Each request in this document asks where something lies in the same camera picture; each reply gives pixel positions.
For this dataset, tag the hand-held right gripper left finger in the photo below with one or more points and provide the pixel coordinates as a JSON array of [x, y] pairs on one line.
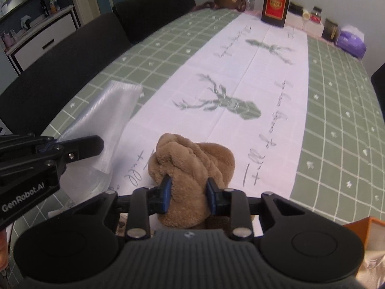
[[166, 194]]

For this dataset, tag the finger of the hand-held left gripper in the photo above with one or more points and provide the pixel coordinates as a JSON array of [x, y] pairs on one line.
[[87, 146]]

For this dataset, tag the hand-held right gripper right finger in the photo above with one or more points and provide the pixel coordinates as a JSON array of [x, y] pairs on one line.
[[210, 195]]

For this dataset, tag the translucent plastic bag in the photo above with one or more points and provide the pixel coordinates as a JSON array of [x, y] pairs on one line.
[[102, 120]]

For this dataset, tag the brown plush cloth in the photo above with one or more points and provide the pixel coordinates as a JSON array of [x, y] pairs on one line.
[[192, 162]]

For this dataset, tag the orange cardboard box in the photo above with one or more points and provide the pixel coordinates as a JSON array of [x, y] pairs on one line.
[[361, 227]]

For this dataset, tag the black chair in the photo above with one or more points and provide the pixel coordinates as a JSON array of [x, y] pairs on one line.
[[379, 81], [153, 9], [60, 72]]

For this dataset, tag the white cabinet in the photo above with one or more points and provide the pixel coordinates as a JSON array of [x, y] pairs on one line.
[[39, 42]]

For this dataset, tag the green checked tablecloth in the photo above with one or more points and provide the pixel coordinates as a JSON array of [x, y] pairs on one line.
[[331, 126]]

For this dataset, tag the white figurine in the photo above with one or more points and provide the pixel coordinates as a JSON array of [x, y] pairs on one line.
[[25, 21]]

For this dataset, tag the black bottle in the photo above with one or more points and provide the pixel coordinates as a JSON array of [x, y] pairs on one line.
[[44, 7]]

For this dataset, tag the white spray bottle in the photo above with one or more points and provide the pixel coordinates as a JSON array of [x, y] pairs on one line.
[[53, 4]]

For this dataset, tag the beige satin cloth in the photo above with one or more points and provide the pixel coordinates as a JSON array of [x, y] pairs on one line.
[[374, 265]]

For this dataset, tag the white box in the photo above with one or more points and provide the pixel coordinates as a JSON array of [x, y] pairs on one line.
[[312, 28]]

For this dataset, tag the brown liquor bottle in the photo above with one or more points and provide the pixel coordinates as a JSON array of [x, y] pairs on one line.
[[275, 6]]

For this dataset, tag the dark jar with lid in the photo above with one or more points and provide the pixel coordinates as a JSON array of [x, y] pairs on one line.
[[330, 30]]

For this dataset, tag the dark glass jar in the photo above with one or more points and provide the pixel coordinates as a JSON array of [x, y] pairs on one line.
[[296, 8]]

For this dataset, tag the small red label jar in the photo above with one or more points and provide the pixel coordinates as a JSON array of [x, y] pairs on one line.
[[315, 16]]

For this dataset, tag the purple tissue pack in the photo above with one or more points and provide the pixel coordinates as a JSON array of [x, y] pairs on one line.
[[350, 40]]

